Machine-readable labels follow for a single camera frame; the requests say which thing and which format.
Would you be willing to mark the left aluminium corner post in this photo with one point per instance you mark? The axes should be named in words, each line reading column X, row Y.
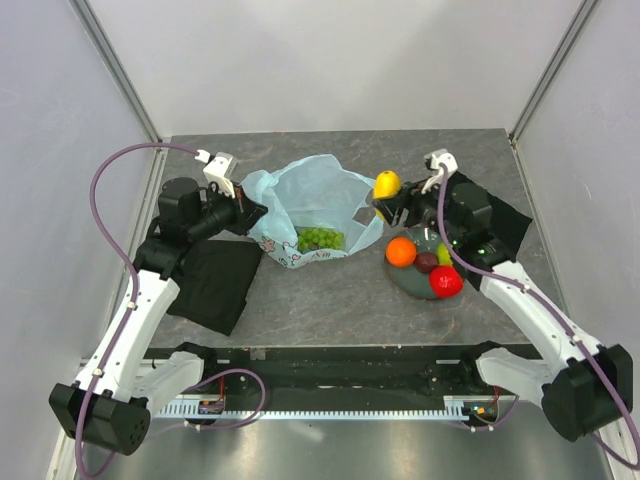
column 110, row 58

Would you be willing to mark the green pear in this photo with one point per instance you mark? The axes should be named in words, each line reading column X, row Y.
column 443, row 255

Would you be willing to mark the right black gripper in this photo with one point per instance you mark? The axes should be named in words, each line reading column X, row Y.
column 416, row 197

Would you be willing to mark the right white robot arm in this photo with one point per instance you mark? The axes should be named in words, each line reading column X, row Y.
column 580, row 385

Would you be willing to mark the dark purple plum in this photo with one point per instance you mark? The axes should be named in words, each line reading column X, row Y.
column 426, row 262

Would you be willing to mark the light blue plastic bag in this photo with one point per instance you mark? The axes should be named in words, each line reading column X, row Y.
column 315, row 191

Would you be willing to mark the green grape bunch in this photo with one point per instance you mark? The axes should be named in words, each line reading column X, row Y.
column 317, row 238

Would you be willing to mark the yellow mango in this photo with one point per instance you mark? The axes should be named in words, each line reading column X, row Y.
column 387, row 184

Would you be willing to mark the aluminium corner post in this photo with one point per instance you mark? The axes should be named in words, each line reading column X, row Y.
column 110, row 58
column 552, row 69

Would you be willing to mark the toothed cable duct rail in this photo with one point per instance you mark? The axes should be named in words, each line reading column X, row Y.
column 195, row 409

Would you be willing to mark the left black cloth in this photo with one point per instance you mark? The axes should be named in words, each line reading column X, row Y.
column 214, row 282

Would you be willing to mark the red apple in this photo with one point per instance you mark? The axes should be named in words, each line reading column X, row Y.
column 445, row 281

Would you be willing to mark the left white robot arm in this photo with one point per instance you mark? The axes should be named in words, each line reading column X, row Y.
column 108, row 404

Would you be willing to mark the dark fruit plate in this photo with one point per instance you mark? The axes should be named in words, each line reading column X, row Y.
column 409, row 279

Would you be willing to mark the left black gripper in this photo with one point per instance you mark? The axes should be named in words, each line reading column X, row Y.
column 245, row 211

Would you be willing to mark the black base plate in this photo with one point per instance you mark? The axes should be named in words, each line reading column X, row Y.
column 427, row 370

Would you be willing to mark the right black cloth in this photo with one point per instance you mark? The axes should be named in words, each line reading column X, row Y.
column 478, row 220

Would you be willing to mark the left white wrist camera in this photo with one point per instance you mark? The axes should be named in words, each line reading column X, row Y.
column 217, row 170

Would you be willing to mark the right aluminium corner post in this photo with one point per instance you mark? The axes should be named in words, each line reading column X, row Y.
column 552, row 69

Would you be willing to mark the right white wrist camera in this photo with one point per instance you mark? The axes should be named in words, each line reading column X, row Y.
column 442, row 164

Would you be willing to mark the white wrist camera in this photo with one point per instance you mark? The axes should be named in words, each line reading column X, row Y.
column 217, row 170
column 442, row 164

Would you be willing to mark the black cloth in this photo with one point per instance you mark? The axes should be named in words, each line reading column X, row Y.
column 478, row 220
column 214, row 282

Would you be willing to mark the orange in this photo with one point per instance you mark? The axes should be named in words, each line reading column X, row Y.
column 401, row 252

